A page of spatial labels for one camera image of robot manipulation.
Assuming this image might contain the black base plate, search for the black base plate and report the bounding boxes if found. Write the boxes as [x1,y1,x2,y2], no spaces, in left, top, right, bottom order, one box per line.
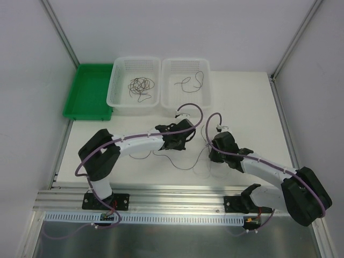
[224,196,248,214]
[81,192,130,211]

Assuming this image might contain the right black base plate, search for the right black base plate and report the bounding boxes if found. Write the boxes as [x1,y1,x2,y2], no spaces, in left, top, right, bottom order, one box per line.
[224,196,248,214]

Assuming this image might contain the green plastic tray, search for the green plastic tray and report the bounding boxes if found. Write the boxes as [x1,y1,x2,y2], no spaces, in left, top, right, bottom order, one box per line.
[63,63,113,121]

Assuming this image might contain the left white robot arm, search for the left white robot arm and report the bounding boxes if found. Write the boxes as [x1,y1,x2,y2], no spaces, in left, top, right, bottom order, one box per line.
[75,119,196,210]

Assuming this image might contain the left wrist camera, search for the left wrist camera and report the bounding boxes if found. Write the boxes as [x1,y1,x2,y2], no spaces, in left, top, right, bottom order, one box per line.
[175,111,190,119]

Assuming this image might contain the aluminium mounting rail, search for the aluminium mounting rail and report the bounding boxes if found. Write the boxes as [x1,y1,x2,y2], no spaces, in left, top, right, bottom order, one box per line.
[33,183,245,215]

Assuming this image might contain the right aluminium frame post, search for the right aluminium frame post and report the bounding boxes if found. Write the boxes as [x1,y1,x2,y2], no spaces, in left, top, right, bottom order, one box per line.
[271,0,324,82]

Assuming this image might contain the dark wire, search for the dark wire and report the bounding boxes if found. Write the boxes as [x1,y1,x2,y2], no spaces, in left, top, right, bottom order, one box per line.
[174,70,205,93]

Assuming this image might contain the purple white wire bundle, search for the purple white wire bundle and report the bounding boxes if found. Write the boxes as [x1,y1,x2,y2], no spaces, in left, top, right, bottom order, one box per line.
[128,123,232,181]

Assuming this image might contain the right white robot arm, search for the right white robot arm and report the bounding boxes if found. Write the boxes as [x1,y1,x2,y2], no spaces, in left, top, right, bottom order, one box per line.
[209,132,332,226]

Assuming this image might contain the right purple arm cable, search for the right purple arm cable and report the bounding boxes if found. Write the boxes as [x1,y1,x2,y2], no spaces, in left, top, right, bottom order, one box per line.
[205,112,327,218]

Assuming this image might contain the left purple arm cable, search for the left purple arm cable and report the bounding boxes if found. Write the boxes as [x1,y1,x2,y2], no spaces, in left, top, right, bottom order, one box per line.
[74,103,204,213]

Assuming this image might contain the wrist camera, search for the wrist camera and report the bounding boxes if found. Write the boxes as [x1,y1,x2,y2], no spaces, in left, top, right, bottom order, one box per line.
[175,111,190,119]
[216,124,230,133]

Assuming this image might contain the white plastic basket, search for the white plastic basket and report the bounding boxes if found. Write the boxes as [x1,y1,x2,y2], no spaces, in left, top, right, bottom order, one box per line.
[106,56,161,116]
[160,58,213,116]

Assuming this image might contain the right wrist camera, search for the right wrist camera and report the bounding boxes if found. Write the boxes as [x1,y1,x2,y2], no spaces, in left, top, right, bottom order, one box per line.
[216,124,230,133]

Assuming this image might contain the white slotted cable duct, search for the white slotted cable duct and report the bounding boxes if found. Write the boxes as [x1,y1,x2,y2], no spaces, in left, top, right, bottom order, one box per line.
[45,212,244,227]

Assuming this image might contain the aluminium frame post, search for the aluminium frame post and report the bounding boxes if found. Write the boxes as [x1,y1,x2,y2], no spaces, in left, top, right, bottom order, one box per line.
[39,0,80,69]
[271,0,324,82]

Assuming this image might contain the right white plastic basket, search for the right white plastic basket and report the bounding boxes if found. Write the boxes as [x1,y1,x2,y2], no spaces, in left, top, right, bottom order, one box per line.
[160,58,213,116]

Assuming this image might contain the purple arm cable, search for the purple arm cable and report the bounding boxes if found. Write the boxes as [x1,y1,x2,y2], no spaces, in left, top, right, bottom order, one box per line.
[74,103,204,213]
[205,112,327,218]

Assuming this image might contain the left aluminium frame post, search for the left aluminium frame post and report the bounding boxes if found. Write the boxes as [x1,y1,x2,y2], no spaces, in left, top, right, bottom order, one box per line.
[39,0,80,69]

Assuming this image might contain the left white plastic basket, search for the left white plastic basket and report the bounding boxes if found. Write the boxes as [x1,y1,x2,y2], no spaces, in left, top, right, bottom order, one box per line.
[106,56,161,116]

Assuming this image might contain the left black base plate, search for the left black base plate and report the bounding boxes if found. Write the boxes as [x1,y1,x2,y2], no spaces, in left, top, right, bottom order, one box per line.
[81,192,130,211]

